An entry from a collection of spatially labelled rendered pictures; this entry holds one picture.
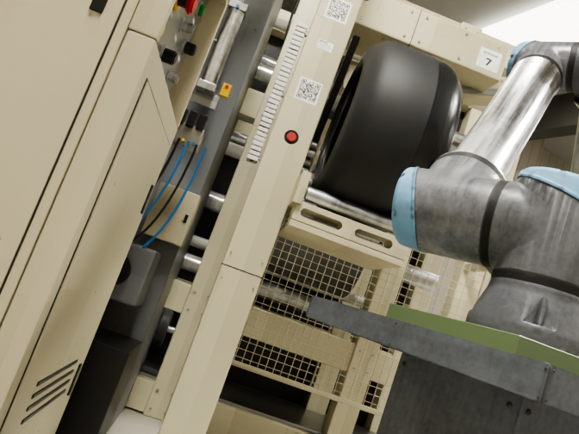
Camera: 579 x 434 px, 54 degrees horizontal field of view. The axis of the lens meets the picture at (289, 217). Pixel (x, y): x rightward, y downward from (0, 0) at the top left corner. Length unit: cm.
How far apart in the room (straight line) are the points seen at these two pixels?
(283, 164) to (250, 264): 32
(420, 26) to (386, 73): 65
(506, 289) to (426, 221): 17
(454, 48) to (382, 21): 29
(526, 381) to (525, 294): 29
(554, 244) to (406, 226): 24
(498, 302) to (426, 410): 19
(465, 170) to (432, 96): 69
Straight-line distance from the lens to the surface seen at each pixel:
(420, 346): 76
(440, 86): 174
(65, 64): 99
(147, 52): 99
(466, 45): 236
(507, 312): 90
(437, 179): 101
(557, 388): 64
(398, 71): 171
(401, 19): 230
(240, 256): 171
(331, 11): 195
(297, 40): 190
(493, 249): 96
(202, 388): 174
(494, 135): 117
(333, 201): 169
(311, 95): 183
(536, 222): 94
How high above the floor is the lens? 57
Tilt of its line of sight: 9 degrees up
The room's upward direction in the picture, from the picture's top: 20 degrees clockwise
